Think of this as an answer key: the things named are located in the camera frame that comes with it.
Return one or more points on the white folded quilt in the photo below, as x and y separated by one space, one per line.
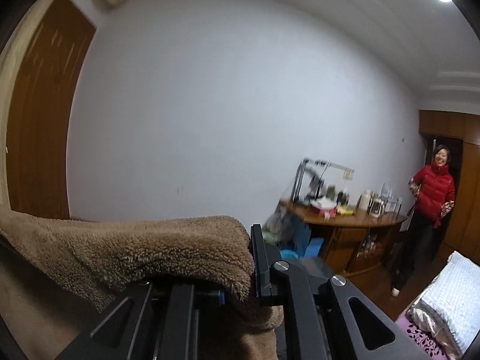
448 308

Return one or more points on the woman in red jacket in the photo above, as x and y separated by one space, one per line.
434 189

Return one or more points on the brown wooden wardrobe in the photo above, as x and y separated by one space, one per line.
460 132

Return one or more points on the brown fleece jacket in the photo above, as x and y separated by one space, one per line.
56 275

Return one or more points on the blue plastic basin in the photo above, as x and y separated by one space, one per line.
288 254

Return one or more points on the brown wooden door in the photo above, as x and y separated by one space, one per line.
40 109

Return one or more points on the white desk lamp frame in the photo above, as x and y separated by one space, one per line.
315 169

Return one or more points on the round wooden desk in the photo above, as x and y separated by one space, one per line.
353 244

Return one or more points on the plastic bag of items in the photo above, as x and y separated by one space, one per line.
278 228

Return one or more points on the white kettle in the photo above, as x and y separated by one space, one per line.
364 201

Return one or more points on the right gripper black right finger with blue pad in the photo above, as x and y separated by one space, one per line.
325 318

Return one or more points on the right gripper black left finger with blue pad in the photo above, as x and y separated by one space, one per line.
148 322

